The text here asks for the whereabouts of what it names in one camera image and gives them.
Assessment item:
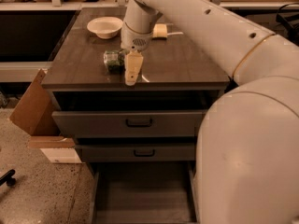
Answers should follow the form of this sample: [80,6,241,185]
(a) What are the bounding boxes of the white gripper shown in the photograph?
[121,23,152,86]

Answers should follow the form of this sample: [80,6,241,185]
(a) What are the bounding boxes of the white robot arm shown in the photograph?
[121,0,299,224]

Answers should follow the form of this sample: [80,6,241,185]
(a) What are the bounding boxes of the top grey drawer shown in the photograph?
[52,111,204,138]

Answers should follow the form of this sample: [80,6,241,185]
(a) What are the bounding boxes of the grey drawer cabinet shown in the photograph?
[40,7,231,173]

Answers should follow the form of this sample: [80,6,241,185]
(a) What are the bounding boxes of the middle grey drawer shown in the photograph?
[75,143,195,162]

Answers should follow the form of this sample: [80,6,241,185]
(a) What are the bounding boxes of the bottom open grey drawer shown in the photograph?
[89,161,199,224]

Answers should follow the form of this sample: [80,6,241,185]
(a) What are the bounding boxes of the yellow sponge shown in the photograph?
[152,23,167,39]

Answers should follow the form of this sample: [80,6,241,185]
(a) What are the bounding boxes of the white ceramic bowl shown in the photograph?
[87,17,123,39]

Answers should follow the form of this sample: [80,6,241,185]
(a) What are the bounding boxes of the brown cardboard box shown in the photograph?
[9,70,81,164]

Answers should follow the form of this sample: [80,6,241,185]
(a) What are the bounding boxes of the black office chair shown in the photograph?
[276,3,299,46]

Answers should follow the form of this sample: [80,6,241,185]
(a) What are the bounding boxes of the black chair base left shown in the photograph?
[0,169,16,187]

